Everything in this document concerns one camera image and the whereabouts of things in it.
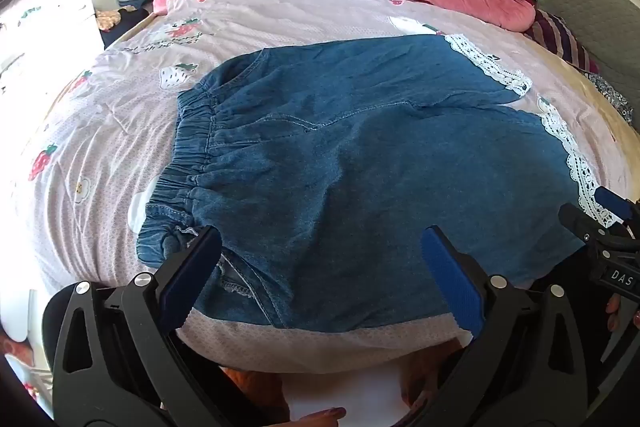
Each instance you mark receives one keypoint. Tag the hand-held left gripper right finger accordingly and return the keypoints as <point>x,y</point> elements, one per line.
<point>450,277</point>

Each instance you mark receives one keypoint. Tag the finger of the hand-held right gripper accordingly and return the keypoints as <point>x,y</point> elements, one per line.
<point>612,203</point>
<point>580,219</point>

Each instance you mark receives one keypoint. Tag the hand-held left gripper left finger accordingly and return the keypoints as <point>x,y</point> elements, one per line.
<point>192,267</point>

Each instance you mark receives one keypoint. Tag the blue denim pants lace trim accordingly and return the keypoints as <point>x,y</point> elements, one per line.
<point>350,167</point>

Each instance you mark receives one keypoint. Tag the person's right hand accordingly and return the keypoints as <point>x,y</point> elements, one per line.
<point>614,309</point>

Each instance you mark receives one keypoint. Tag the dark floral pillow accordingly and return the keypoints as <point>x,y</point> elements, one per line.
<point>612,97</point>

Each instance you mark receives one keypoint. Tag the pink strawberry printed bedsheet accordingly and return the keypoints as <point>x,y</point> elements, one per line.
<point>100,132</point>

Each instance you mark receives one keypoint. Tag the striped pillow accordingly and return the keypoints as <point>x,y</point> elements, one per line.
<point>560,37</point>

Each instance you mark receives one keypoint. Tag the person's foot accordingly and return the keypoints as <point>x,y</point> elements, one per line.
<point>320,418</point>

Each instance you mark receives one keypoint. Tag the dark clothes pile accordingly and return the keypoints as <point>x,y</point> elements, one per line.
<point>117,29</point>

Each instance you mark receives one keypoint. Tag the white dresser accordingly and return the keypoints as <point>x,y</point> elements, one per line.
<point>75,14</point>

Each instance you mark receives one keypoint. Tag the wooden bed frame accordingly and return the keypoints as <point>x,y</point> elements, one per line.
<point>135,27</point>

